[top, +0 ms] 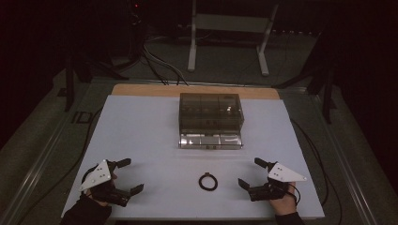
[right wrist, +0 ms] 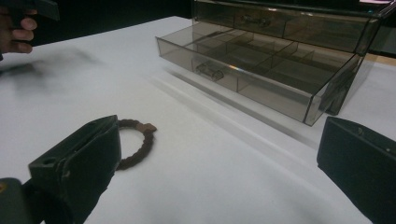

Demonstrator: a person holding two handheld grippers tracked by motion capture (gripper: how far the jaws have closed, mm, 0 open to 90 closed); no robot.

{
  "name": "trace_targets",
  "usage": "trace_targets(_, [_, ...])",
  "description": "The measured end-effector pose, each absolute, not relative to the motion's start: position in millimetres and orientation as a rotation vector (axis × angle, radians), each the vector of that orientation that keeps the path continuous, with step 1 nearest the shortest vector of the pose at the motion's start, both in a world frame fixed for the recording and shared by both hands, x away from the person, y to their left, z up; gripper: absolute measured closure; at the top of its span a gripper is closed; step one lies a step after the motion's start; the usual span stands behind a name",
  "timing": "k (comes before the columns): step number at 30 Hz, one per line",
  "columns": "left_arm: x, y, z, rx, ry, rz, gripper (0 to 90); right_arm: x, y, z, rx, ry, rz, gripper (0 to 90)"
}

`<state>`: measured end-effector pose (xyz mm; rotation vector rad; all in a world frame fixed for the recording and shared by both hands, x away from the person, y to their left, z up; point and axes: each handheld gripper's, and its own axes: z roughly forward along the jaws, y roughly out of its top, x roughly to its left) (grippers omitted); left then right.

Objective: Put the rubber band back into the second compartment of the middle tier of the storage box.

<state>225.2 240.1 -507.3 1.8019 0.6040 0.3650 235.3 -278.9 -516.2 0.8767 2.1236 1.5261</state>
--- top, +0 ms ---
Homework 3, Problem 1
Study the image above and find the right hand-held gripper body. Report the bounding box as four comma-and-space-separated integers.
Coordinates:
248, 160, 308, 203

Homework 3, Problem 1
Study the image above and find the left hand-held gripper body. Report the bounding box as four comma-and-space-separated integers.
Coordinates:
78, 158, 131, 207

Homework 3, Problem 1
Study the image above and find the black ring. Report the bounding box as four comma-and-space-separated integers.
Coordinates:
197, 172, 219, 192

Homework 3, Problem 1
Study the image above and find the clear plastic drawer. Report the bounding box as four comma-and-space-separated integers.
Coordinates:
178, 133, 244, 151

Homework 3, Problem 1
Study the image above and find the person's left hand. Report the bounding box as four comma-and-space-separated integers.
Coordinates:
83, 173, 118, 208

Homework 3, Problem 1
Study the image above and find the person's right hand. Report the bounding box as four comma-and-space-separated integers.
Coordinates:
269, 183, 299, 217

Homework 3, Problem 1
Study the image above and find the white table mat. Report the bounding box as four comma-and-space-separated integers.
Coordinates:
61, 94, 326, 220

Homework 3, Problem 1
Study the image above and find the smoky transparent drawer box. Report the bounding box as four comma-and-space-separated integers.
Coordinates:
177, 92, 245, 137

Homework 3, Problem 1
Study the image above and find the white metal stand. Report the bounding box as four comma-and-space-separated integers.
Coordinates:
187, 0, 280, 77

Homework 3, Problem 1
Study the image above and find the dark device with red light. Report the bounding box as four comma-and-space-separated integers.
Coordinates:
126, 0, 147, 62

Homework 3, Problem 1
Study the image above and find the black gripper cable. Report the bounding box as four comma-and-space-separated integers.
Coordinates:
80, 164, 100, 186
286, 183, 302, 206

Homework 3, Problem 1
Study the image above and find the black floor cable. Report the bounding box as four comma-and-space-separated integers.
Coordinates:
290, 119, 344, 225
17, 107, 104, 225

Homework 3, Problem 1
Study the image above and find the aluminium floor rail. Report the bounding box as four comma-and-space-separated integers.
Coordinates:
0, 80, 92, 225
312, 92, 381, 225

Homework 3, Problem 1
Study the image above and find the bundle of black cables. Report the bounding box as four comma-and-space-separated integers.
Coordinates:
141, 41, 190, 86

